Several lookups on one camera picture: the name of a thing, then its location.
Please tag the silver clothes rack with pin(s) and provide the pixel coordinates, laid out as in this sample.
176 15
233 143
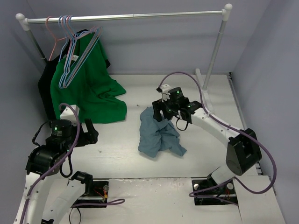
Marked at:
225 13

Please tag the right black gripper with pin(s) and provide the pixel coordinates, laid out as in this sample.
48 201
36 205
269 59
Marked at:
162 107

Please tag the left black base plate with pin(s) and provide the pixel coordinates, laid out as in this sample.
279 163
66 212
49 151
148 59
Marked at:
97 196

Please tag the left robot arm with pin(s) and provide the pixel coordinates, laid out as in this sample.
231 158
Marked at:
43 167

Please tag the black t-shirt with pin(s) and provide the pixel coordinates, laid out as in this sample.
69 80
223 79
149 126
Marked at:
45 82

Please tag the blue-grey t-shirt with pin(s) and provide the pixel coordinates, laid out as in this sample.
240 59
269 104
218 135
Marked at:
158 136

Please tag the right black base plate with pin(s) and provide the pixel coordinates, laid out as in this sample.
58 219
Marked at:
222 195

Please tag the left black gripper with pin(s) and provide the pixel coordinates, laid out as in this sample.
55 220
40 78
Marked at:
83 136

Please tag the green t-shirt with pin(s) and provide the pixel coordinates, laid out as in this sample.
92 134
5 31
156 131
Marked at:
92 90

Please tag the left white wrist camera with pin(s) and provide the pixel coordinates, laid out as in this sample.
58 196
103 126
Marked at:
68 114

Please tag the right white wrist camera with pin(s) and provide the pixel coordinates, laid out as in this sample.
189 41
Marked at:
164 90

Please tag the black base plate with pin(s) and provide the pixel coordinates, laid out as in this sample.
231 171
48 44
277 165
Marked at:
97 196
222 195

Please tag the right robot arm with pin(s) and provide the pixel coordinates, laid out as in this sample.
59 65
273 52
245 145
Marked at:
242 151

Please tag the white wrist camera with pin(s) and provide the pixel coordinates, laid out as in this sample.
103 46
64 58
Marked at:
164 90
68 114

